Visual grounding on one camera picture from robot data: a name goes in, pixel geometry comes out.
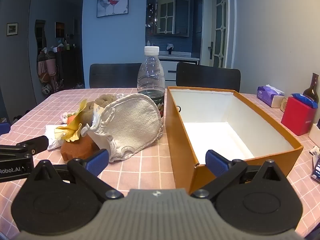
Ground red box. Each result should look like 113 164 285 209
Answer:
281 97 318 136

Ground blue packet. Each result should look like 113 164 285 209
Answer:
291 93 318 108

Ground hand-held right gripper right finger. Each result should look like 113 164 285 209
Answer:
191 149 290 200

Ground black chair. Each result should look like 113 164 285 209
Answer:
89 63 143 89
176 62 241 93

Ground dark sideboard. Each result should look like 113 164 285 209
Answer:
55 49 83 89

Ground dark wine bottle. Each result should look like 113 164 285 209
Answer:
303 73 319 103

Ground beige knitted scrubber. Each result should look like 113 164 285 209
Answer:
86 94 118 110

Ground white box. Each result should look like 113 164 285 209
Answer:
309 124 320 140

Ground clear plastic water bottle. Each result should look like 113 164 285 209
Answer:
137 46 166 137

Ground crinkled silver plastic bag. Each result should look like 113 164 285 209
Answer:
82 105 102 133

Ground white counter cabinet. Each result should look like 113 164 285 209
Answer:
159 55 200 80

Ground white bath mitt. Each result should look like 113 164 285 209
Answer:
87 93 164 162

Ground purple tissue pack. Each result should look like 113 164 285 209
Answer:
257 84 285 107

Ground white glazed door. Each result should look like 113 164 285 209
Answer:
202 0 237 69

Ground dark wall picture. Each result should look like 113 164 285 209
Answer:
55 22 65 38

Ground yellow cloth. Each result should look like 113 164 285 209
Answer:
54 99 87 142

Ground pink checked tablecloth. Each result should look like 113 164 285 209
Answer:
0 87 320 240

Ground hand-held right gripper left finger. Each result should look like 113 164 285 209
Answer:
25 149 124 200

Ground hanging pink bags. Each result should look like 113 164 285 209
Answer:
37 50 60 95

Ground orange cardboard box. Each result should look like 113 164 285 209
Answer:
165 86 304 195

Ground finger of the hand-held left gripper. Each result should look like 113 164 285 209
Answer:
0 135 49 158
0 122 11 136

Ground mirrored wall cabinet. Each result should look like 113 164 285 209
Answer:
156 0 190 35

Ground clear plastic bag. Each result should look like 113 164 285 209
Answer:
45 124 67 151

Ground small beige box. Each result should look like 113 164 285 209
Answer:
272 95 290 112

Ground brown bear-shaped sponge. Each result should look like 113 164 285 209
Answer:
61 135 99 162

